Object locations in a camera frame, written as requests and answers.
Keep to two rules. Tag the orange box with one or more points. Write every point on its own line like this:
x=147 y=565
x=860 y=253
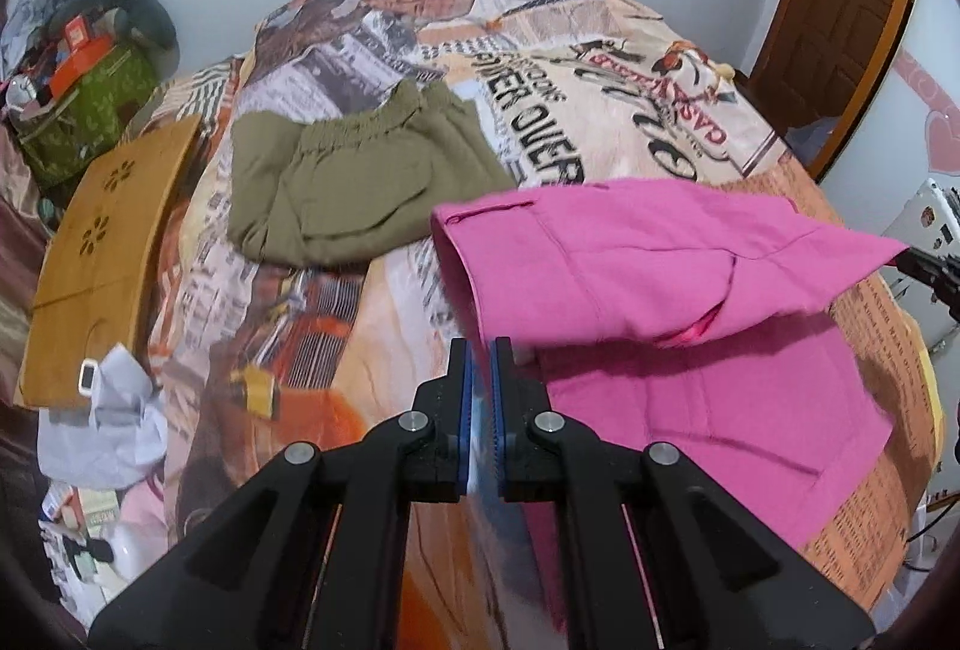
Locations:
x=79 y=69

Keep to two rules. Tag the white wardrobe door with hearts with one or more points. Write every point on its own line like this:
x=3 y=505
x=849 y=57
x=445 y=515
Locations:
x=930 y=95

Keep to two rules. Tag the pink pants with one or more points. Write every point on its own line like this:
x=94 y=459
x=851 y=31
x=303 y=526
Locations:
x=637 y=260

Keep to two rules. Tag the pile of clothes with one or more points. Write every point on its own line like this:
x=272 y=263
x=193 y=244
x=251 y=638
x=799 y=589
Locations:
x=37 y=13

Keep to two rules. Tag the white crumpled cloth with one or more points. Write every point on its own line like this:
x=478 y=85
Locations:
x=112 y=425

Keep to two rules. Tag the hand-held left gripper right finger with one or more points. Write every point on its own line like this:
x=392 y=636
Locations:
x=501 y=395

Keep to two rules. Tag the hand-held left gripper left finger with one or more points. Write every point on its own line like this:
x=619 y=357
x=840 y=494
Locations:
x=465 y=395

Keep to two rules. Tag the wooden lap board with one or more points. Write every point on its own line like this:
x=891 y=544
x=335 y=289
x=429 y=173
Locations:
x=97 y=245

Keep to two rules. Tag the grey curved pillow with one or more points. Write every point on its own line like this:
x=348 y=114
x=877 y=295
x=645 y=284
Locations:
x=150 y=5

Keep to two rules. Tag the brown wooden door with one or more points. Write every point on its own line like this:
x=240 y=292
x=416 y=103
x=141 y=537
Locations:
x=832 y=20

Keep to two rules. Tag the olive green pants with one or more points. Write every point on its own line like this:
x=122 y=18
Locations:
x=352 y=193

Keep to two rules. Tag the green patterned storage bag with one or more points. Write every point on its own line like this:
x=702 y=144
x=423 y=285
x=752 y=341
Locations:
x=97 y=103

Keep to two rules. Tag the printed blanket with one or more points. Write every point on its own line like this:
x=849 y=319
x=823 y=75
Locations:
x=525 y=58

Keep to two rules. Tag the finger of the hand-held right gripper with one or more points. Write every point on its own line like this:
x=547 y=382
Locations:
x=934 y=271

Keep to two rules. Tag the small red box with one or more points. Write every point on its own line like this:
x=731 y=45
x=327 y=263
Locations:
x=75 y=32

